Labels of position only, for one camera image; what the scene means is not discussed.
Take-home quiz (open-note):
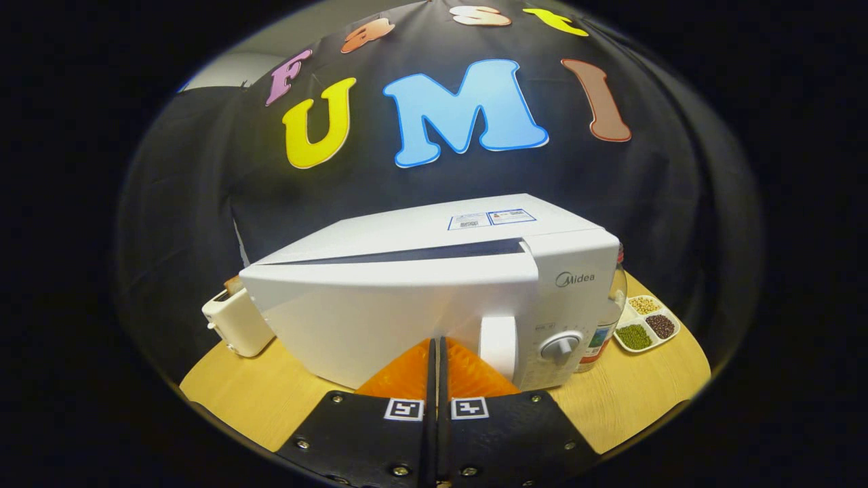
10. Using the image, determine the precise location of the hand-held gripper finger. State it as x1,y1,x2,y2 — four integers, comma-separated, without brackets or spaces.
437,337,601,488
275,338,438,488

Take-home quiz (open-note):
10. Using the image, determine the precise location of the glass bottle with red cap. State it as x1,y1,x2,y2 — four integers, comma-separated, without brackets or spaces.
576,244,628,373

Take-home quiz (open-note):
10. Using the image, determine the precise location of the white divided dish of beans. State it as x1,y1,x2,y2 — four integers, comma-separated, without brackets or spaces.
612,294,680,354

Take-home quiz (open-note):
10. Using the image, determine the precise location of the white microwave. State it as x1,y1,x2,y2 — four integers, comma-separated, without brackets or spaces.
239,194,620,392

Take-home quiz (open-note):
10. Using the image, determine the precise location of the white toaster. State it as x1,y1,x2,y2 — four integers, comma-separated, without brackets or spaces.
201,288,275,358

